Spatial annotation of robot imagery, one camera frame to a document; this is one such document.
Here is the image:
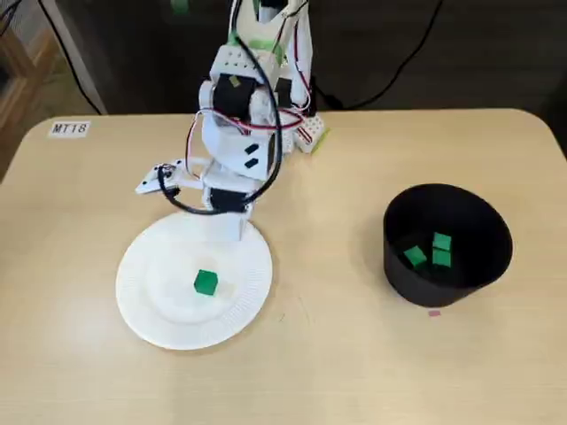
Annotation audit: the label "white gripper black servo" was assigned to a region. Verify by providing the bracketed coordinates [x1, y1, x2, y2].
[201, 174, 257, 243]

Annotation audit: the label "white paper plate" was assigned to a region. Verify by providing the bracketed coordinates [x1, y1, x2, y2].
[114, 211, 274, 352]

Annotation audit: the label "black round pot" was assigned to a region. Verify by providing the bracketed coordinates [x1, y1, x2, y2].
[382, 183, 514, 308]

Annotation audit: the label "green tape strip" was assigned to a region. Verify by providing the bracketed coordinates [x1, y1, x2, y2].
[309, 127, 331, 156]

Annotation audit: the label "white MT18 label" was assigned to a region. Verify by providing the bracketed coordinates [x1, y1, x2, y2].
[47, 120, 91, 139]

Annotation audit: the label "white slanted pole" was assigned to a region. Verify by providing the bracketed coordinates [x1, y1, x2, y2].
[42, 0, 109, 115]

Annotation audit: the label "wooden shelf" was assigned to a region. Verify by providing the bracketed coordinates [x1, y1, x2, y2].
[0, 26, 61, 182]

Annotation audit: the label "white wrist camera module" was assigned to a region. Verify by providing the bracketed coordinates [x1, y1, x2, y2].
[134, 159, 183, 196]

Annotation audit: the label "red white servo wires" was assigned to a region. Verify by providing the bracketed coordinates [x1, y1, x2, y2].
[185, 0, 318, 176]

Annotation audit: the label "black power cable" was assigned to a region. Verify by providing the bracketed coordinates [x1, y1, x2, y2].
[325, 0, 444, 111]

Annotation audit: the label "thin black cable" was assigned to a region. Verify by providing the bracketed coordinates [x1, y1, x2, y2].
[37, 0, 104, 114]

